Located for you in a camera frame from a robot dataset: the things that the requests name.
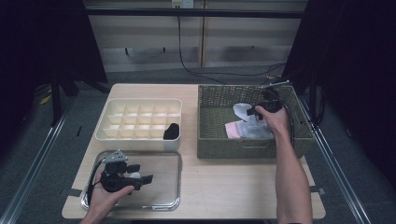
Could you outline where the black metal stand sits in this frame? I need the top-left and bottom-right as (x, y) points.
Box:
(49, 68), (80, 127)
(306, 69), (327, 127)

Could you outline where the black curtain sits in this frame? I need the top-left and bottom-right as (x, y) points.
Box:
(0, 0), (108, 150)
(281, 0), (396, 188)

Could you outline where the person's right hand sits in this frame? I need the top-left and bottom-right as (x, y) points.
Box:
(254, 105), (290, 135)

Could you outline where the person's left hand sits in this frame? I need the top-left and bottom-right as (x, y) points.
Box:
(88, 174), (135, 218)

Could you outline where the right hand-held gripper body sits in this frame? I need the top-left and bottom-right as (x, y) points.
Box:
(260, 79), (291, 115)

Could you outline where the metal floor rail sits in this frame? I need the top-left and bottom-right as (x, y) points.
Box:
(0, 92), (78, 224)
(298, 92), (372, 224)

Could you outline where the black wall cable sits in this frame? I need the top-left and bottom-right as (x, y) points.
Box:
(177, 15), (288, 86)

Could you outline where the pale cabinet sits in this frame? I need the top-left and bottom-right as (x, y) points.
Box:
(202, 14), (303, 69)
(88, 14), (205, 73)

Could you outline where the clear plastic lid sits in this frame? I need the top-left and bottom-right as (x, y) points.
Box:
(79, 149), (183, 212)

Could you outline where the cream compartment storage box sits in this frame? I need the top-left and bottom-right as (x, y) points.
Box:
(94, 98), (183, 152)

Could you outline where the black tape strip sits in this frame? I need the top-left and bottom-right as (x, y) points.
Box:
(310, 185), (327, 196)
(65, 188), (84, 198)

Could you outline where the white wall socket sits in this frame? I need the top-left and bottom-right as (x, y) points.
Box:
(171, 0), (195, 9)

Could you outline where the black metal crossbar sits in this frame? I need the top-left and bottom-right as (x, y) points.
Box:
(83, 7), (307, 19)

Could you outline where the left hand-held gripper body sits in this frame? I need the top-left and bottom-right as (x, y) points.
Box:
(100, 148), (146, 193)

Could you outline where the green woven basket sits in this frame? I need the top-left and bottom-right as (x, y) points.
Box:
(196, 84), (316, 160)

